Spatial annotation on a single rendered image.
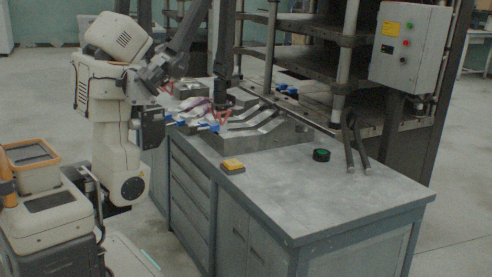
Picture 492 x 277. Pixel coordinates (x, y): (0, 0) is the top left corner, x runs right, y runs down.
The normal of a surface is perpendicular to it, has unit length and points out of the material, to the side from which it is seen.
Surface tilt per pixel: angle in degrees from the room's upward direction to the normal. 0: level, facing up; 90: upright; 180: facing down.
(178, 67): 103
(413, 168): 90
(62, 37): 90
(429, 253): 1
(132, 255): 0
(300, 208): 0
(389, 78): 90
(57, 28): 90
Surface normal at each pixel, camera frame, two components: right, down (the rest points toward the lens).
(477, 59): -0.92, 0.09
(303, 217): 0.07, -0.93
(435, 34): 0.52, 0.35
